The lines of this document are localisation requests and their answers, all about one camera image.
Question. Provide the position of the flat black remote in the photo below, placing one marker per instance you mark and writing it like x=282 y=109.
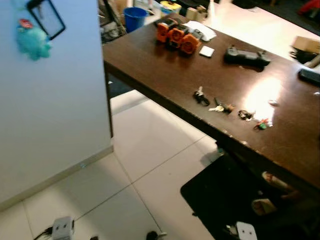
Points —
x=310 y=76

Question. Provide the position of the black handheld controller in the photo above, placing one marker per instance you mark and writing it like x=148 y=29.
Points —
x=245 y=57

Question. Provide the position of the white cloth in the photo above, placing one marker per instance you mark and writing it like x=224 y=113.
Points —
x=202 y=30

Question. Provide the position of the yellow container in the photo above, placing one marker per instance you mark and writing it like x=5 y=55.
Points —
x=170 y=6

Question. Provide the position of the silver key with brown tag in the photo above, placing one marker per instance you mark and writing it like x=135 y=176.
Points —
x=220 y=107

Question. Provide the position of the orange and black battery pack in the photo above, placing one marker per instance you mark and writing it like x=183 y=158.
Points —
x=190 y=44
x=162 y=31
x=175 y=36

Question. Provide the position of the red cloth item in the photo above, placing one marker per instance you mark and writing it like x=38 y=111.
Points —
x=311 y=6

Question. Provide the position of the black framed card holder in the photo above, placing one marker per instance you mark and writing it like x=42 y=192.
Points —
x=61 y=24

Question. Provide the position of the dark brown wooden table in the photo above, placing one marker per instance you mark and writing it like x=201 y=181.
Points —
x=240 y=90

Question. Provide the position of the small tan box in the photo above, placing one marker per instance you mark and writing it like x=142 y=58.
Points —
x=263 y=206

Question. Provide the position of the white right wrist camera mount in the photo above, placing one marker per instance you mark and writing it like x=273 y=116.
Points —
x=246 y=231

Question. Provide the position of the key with green red tag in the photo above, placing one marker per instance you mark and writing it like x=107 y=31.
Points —
x=262 y=124

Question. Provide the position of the small white square pad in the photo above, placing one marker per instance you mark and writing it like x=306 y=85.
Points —
x=206 y=51

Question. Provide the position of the cardboard box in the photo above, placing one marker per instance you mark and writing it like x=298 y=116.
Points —
x=306 y=44

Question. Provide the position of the blue plastic bucket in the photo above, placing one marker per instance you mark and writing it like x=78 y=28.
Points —
x=135 y=20

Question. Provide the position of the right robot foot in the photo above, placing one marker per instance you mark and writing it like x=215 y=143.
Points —
x=152 y=234

